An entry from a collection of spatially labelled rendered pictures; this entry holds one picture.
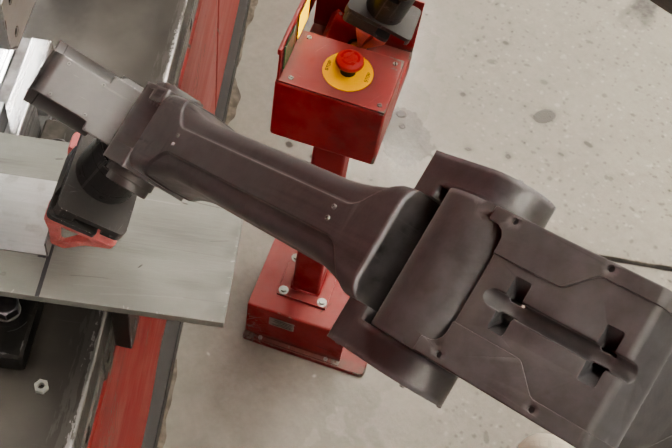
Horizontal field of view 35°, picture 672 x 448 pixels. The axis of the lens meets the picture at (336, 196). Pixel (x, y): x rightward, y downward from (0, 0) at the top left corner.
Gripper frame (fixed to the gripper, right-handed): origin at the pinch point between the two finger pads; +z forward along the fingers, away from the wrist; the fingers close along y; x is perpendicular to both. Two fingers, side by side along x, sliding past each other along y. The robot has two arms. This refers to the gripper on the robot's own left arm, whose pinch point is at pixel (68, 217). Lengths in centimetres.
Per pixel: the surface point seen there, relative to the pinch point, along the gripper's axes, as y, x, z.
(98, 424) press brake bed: 9.7, 15.3, 21.6
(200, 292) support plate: 5.0, 12.8, -5.3
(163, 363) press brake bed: -32, 45, 86
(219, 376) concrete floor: -33, 56, 85
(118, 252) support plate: 2.2, 5.3, -1.3
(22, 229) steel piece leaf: 1.6, -3.1, 2.8
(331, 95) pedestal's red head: -41, 31, 10
